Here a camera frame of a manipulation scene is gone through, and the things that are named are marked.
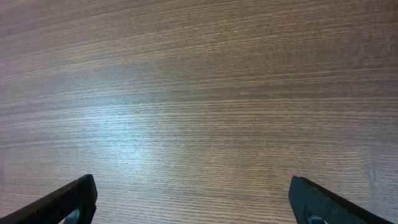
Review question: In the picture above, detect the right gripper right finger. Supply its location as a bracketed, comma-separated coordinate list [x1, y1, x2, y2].
[289, 176, 392, 224]

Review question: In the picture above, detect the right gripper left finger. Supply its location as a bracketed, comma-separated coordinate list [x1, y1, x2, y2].
[1, 174, 98, 224]

